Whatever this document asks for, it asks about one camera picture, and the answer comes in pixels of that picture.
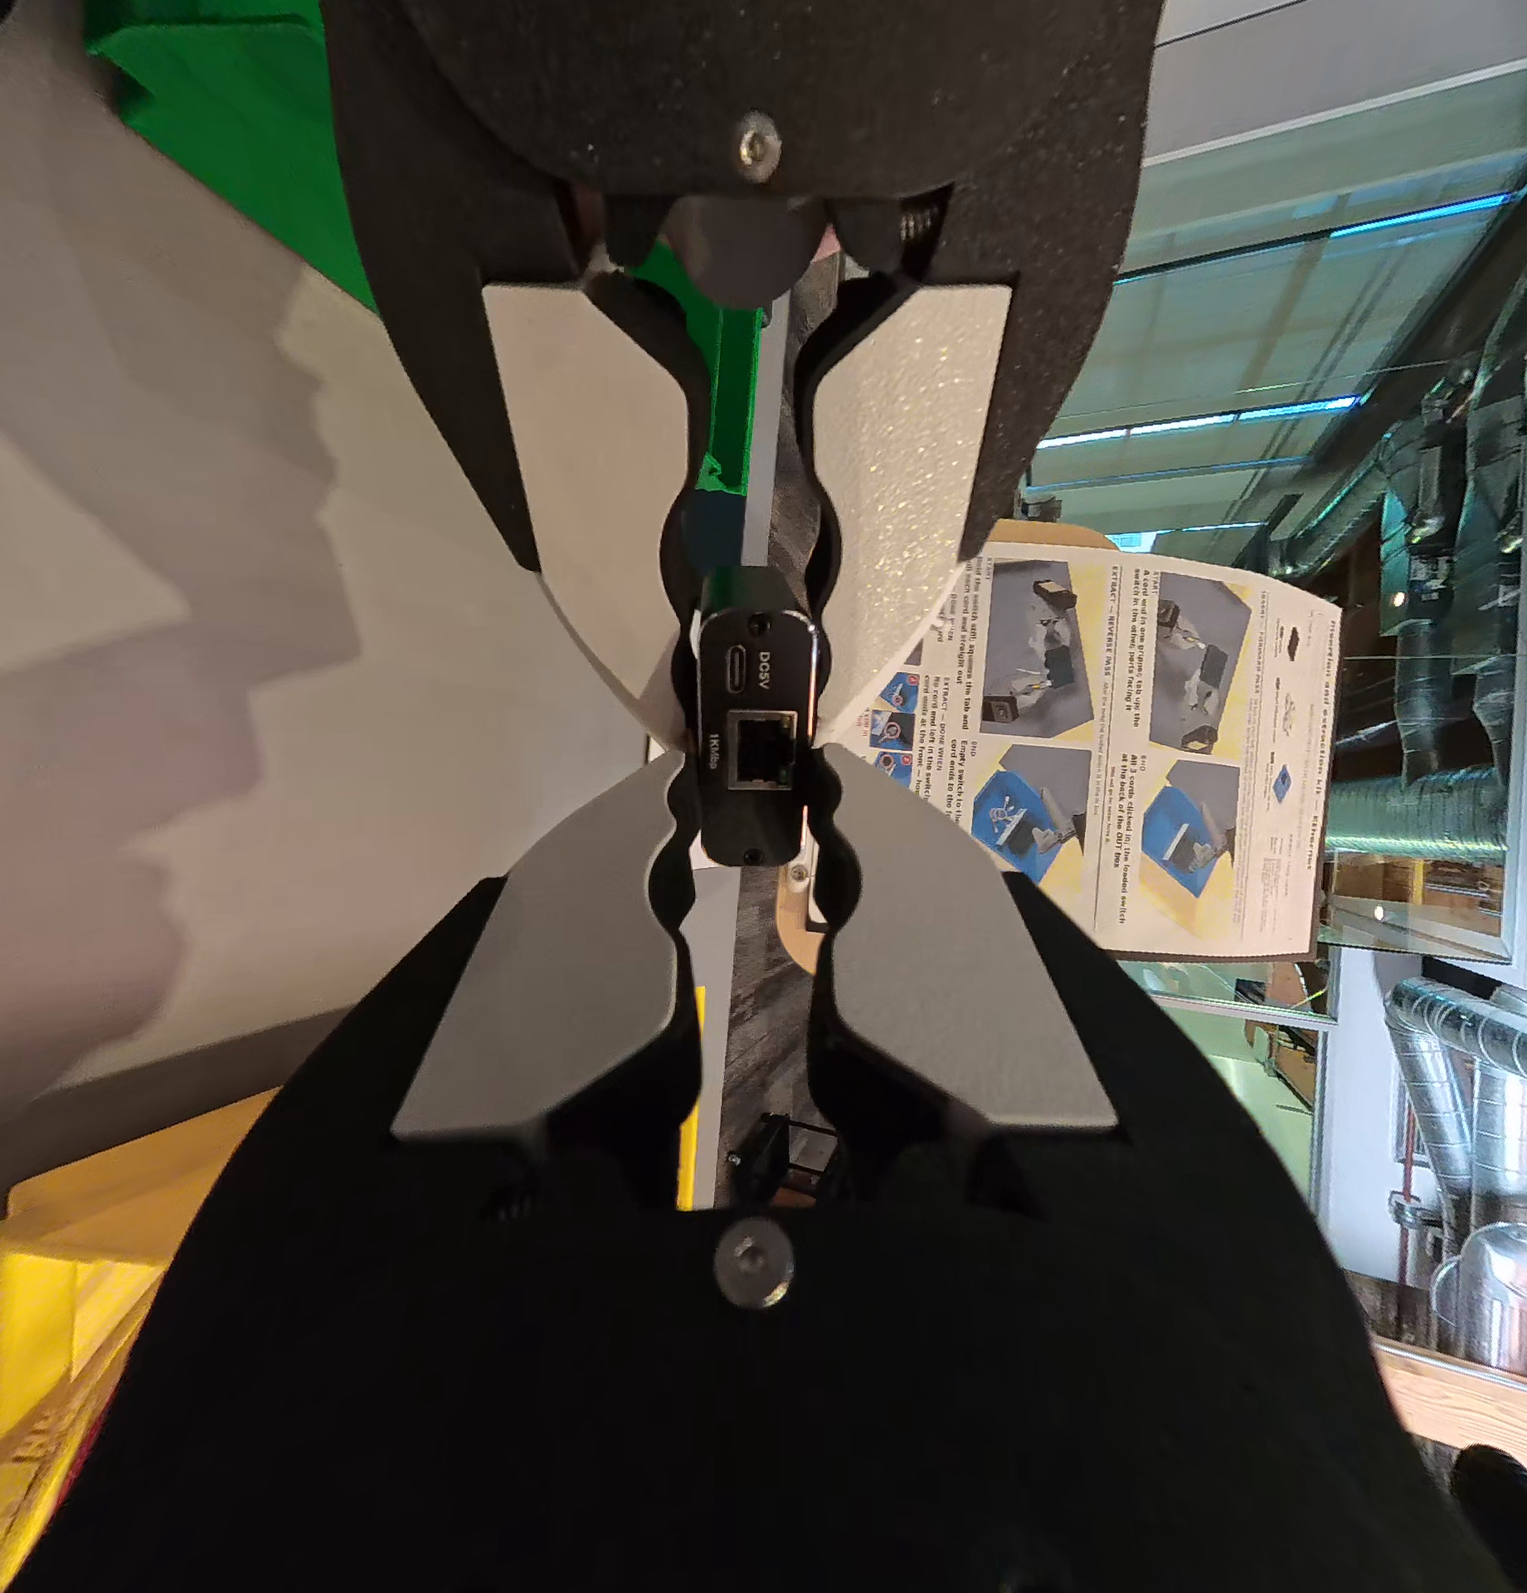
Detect black ethernet switch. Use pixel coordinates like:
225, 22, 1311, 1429
695, 563, 826, 868

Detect yellow plastic bin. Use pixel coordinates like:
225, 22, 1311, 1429
0, 981, 700, 1593

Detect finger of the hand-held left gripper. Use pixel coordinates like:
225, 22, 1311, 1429
791, 275, 1016, 748
479, 275, 716, 750

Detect green plastic bin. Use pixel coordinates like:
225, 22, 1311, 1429
85, 0, 766, 499

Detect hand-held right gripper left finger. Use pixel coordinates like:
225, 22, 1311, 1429
389, 750, 704, 1139

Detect printed instruction sheet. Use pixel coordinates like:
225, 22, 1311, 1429
856, 538, 1340, 959

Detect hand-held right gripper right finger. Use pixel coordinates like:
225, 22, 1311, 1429
812, 743, 1121, 1132

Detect black floor stand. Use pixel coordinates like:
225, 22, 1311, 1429
1452, 1443, 1527, 1593

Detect wooden sheet stand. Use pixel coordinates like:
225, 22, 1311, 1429
772, 519, 1165, 995

